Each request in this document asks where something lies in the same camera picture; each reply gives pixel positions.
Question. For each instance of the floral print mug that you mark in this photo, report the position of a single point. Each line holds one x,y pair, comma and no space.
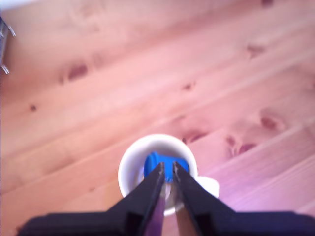
130,159

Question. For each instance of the blue coffee capsule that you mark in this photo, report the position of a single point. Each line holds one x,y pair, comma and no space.
152,164

